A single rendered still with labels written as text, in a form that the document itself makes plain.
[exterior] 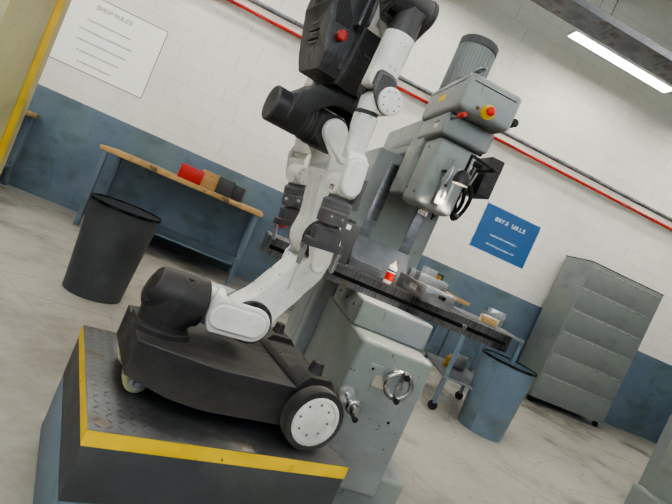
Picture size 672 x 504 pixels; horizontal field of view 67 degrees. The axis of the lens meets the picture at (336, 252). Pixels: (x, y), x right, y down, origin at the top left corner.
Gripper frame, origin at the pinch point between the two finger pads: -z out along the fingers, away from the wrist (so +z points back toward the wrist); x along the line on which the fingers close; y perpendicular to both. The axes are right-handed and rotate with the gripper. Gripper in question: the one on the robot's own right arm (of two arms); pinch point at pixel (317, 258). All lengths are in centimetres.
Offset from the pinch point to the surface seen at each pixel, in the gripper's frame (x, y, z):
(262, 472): 1, -13, -62
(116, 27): -108, 538, 123
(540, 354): 494, 345, -81
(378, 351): 48, 26, -31
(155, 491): -27, -15, -68
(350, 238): 41, 69, 4
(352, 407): 36, 10, -48
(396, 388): 51, 11, -39
